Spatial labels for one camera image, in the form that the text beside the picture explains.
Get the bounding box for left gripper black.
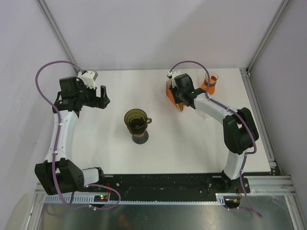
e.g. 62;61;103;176
75;81;109;109

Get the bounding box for glass beaker with orange contents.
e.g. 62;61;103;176
201;71;218;95

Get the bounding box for olive green plastic dripper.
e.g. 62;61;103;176
124;108;152;135

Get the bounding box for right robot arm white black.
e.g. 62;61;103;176
167;71;259;192

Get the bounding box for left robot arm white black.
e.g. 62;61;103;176
35;71;110;195

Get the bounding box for brown paper coffee filters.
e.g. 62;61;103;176
176;103;185;112

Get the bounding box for orange coffee filter box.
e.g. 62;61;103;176
165;81;177;108

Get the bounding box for clear plastic dripper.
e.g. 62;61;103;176
195;110;212;120

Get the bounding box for grey carafe with red rim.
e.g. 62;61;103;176
132;130;149;144

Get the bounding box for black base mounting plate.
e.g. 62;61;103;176
98;173;250;198

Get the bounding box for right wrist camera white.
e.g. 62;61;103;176
167;70;181;87

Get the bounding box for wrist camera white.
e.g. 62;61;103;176
77;70;98;89
167;70;181;87

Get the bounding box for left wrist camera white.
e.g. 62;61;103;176
77;70;98;89

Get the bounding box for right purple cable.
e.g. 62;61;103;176
169;60;262;218

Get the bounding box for purple cable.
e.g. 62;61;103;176
35;60;122;213
169;60;262;218

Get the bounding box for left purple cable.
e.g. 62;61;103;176
35;60;122;213

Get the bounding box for aluminium frame post left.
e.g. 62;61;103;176
35;0;77;64

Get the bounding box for aluminium frame post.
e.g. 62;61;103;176
246;0;293;73
35;0;77;64

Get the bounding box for grey slotted cable duct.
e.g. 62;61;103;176
42;193;240;206

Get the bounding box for aluminium frame rail right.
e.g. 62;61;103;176
239;68;296;196

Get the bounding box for aluminium frame post right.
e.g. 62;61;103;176
246;0;293;73

